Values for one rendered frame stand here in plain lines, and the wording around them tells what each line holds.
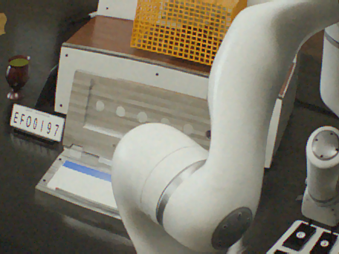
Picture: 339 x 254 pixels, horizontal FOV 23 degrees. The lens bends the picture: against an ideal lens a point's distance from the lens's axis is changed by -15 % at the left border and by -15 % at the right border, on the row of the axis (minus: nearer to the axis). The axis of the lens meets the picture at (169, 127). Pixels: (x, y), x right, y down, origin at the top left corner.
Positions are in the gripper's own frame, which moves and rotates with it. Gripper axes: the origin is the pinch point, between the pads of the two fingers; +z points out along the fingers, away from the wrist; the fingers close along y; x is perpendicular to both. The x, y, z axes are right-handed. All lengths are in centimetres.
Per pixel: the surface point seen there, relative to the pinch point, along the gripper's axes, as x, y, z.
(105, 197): -10, -50, 9
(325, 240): 2.5, -0.3, 16.6
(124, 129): 6, -55, 9
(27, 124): -1, -82, 14
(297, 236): 0.5, -7.8, 15.2
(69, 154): -3, -65, 13
